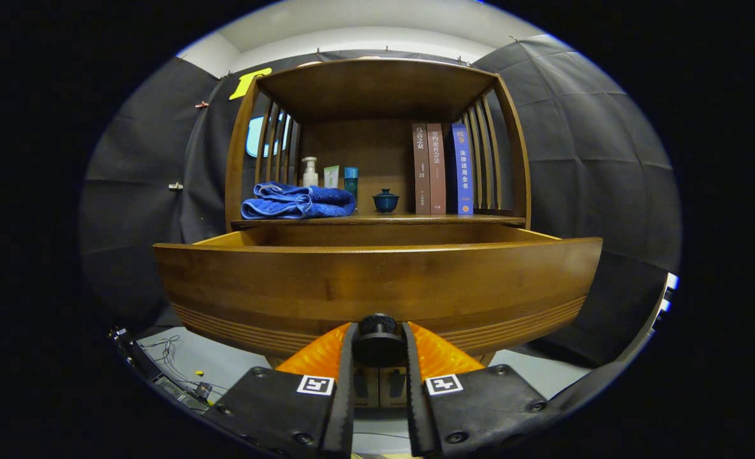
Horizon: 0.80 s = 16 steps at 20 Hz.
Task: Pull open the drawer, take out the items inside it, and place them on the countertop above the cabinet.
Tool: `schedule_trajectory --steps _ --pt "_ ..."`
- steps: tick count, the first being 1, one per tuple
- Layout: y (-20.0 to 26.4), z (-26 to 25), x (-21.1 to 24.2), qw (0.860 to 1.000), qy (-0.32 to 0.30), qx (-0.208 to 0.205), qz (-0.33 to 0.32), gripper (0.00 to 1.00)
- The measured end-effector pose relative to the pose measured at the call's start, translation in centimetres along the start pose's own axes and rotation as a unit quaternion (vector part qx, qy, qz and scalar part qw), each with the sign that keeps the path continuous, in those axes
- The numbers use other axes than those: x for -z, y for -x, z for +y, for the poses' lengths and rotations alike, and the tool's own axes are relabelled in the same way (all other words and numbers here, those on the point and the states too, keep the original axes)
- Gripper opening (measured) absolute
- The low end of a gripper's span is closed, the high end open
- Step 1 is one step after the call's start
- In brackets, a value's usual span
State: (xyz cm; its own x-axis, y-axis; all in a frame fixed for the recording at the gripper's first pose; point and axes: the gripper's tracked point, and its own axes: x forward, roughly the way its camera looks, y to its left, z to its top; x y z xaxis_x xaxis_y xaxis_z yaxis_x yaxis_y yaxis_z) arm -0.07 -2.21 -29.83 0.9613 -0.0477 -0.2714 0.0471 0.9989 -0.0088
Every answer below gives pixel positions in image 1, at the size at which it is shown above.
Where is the blue book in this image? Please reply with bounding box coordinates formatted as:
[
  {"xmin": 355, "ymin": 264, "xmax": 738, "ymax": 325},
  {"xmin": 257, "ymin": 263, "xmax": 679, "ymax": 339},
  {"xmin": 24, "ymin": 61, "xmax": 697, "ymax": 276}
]
[{"xmin": 448, "ymin": 122, "xmax": 474, "ymax": 215}]

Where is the reddish brown book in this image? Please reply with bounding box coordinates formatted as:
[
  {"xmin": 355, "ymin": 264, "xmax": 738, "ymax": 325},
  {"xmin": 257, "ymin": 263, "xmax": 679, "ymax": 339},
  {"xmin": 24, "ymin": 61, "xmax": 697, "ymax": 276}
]
[{"xmin": 427, "ymin": 123, "xmax": 447, "ymax": 215}]

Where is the wooden cabinet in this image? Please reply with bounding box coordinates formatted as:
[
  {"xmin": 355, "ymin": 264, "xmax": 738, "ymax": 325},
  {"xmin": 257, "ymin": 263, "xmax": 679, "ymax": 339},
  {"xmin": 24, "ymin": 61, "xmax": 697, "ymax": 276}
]
[{"xmin": 224, "ymin": 57, "xmax": 532, "ymax": 409}]

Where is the dark brown book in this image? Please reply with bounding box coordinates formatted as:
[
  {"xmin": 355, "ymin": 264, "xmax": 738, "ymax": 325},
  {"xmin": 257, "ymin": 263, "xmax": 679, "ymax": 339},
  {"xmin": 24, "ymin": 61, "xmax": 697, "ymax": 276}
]
[{"xmin": 412, "ymin": 122, "xmax": 431, "ymax": 215}]

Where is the blue folded towel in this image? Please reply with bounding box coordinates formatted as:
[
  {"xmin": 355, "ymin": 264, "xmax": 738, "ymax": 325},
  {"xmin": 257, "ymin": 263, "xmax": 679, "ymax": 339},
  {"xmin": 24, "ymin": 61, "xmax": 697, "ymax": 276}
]
[{"xmin": 241, "ymin": 182, "xmax": 357, "ymax": 221}]

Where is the wooden cabinet door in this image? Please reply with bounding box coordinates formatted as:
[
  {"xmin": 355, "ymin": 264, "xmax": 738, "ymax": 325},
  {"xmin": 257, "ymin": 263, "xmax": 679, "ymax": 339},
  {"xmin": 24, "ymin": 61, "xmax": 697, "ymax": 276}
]
[
  {"xmin": 381, "ymin": 367, "xmax": 410, "ymax": 409},
  {"xmin": 354, "ymin": 367, "xmax": 381, "ymax": 409}
]

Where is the wooden countertop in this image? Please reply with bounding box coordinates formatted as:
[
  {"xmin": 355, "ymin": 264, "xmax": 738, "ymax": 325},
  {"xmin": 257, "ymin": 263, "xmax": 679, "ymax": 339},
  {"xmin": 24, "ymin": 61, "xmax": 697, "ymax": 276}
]
[{"xmin": 231, "ymin": 212, "xmax": 527, "ymax": 230}]

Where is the wooden drawer with black knob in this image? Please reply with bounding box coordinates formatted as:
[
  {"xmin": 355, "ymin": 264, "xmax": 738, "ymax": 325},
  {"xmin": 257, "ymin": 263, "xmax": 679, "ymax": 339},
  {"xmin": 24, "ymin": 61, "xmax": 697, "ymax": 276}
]
[{"xmin": 153, "ymin": 224, "xmax": 603, "ymax": 367}]

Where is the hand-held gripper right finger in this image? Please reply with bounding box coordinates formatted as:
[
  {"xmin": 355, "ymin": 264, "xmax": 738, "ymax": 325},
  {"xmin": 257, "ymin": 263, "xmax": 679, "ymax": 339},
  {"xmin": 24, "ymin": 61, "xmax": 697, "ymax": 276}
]
[{"xmin": 403, "ymin": 321, "xmax": 563, "ymax": 458}]

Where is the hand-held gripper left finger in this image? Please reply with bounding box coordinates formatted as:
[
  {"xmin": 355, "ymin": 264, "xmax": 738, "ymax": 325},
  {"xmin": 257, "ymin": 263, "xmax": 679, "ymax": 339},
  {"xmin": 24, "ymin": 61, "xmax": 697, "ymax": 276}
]
[{"xmin": 202, "ymin": 322, "xmax": 358, "ymax": 458}]

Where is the blue lidded teacup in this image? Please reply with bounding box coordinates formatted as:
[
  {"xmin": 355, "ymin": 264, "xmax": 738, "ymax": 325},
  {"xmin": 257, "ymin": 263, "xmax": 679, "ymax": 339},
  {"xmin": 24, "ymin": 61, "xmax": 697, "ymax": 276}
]
[{"xmin": 372, "ymin": 188, "xmax": 400, "ymax": 214}]

